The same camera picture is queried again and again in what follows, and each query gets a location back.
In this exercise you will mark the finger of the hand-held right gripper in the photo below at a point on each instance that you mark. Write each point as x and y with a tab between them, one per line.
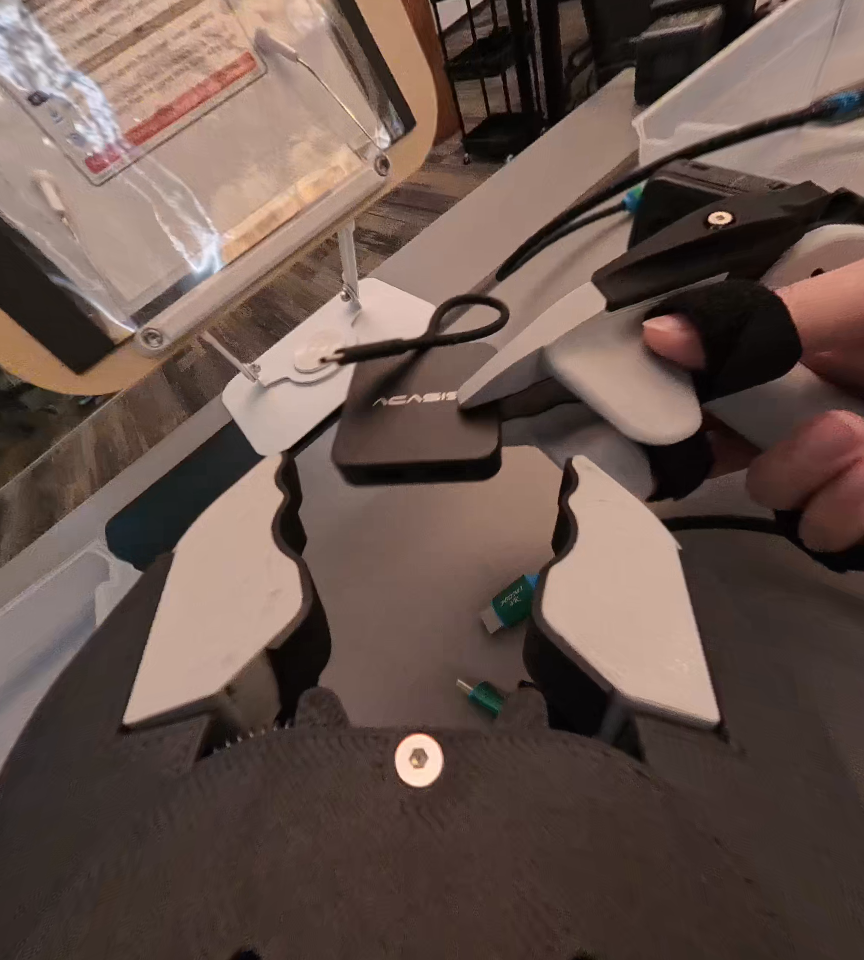
589	450
529	352

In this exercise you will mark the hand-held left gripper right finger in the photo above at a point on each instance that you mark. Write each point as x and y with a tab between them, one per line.
619	600

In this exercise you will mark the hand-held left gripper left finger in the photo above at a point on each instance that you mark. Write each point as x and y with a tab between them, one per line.
229	600

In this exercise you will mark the black square adapter box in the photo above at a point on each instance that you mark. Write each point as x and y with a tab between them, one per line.
402	435

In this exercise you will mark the clear plastic organizer bin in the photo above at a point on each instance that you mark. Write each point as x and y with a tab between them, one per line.
776	67

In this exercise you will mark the person's right hand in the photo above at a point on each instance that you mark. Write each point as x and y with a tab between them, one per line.
851	315

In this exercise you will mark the dark desk pad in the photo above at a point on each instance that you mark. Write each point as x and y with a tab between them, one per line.
162	510

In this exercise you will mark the black power adapter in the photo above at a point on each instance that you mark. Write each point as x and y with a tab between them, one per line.
679	60

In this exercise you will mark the white sign stand base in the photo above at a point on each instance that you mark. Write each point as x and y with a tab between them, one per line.
274	405

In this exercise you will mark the instruction sign on wooden board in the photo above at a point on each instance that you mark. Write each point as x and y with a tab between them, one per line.
177	150

